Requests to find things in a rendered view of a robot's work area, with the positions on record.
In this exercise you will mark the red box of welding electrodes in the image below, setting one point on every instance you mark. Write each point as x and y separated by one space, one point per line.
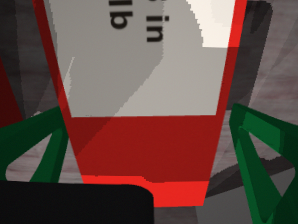
9 110
143 87

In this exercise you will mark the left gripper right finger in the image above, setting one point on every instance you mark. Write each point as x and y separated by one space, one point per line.
262 195

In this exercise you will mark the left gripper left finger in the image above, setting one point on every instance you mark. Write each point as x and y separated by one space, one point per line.
18 138

